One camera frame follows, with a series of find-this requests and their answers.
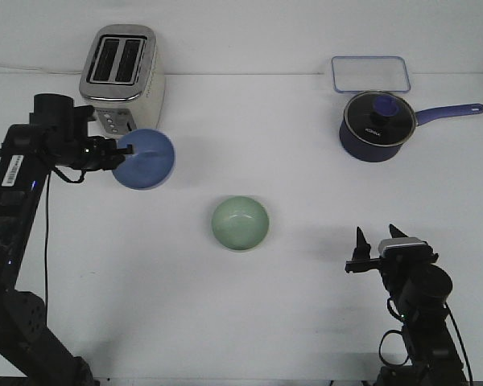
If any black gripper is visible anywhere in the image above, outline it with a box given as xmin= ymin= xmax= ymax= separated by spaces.
xmin=345 ymin=224 xmax=439 ymax=297
xmin=29 ymin=93 xmax=134 ymax=171

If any blue bowl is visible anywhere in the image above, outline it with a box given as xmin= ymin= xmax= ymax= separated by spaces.
xmin=112 ymin=129 xmax=175 ymax=190

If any green bowl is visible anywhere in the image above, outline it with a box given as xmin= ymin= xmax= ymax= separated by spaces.
xmin=211 ymin=195 xmax=270 ymax=252

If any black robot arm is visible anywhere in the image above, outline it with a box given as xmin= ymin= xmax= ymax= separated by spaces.
xmin=345 ymin=225 xmax=473 ymax=385
xmin=0 ymin=93 xmax=133 ymax=385

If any silver two-slot toaster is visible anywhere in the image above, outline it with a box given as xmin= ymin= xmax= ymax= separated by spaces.
xmin=79 ymin=24 xmax=166 ymax=139

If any glass pot lid blue knob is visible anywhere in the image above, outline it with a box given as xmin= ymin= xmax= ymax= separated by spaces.
xmin=344 ymin=91 xmax=417 ymax=147

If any clear blue-rimmed container lid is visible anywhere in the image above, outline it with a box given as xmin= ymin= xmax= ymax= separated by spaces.
xmin=331 ymin=55 xmax=411 ymax=93

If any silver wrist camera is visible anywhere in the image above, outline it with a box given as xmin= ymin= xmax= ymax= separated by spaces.
xmin=378 ymin=237 xmax=433 ymax=258

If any blue saucepan with handle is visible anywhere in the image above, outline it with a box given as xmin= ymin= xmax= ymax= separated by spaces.
xmin=339 ymin=104 xmax=483 ymax=162

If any white toaster power cord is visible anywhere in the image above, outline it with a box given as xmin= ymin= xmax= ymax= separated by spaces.
xmin=0 ymin=60 xmax=85 ymax=76

